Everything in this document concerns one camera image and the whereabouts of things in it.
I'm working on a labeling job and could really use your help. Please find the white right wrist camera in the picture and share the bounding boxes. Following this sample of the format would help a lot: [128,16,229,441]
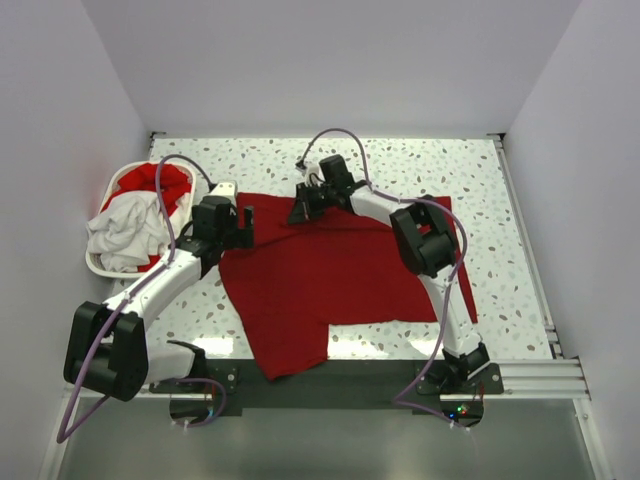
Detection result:
[303,162,324,186]

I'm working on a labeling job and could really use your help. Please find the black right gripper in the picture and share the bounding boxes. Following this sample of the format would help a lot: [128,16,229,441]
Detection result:
[287,182,336,226]

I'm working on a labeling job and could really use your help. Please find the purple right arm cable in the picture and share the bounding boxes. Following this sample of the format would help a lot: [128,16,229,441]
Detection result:
[294,127,484,426]

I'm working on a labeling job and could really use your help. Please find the bright red t-shirt in basket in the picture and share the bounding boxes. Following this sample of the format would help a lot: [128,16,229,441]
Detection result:
[104,163,192,215]

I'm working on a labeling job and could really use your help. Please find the white t-shirt in basket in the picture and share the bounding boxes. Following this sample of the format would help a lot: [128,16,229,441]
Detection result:
[86,191,170,273]

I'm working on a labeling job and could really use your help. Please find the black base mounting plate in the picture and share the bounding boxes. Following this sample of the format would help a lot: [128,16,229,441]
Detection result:
[149,359,505,426]

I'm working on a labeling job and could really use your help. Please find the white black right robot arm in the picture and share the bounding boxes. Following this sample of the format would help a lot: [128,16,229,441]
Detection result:
[288,155,490,393]

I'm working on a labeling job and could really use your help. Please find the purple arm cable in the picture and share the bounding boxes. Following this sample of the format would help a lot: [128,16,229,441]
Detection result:
[294,127,484,426]
[55,154,221,444]

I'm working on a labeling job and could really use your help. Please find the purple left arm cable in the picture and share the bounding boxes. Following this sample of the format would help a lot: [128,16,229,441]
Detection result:
[55,154,221,444]

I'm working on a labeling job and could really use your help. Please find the aluminium table frame rail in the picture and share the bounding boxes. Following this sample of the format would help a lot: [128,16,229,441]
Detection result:
[487,130,614,480]

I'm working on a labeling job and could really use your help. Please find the dark red t-shirt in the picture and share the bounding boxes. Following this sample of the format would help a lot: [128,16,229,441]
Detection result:
[218,191,479,382]

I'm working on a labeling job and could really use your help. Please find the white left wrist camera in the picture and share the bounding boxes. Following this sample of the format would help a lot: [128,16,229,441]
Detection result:
[208,181,238,204]

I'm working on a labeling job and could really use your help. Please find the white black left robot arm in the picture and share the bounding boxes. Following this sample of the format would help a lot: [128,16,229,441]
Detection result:
[63,195,254,401]

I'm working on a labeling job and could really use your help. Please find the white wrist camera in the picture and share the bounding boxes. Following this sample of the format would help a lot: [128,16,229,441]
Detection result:
[303,162,324,186]
[208,181,238,204]

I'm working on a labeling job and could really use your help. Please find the white laundry basket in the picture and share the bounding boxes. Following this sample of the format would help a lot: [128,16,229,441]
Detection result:
[85,161,196,280]

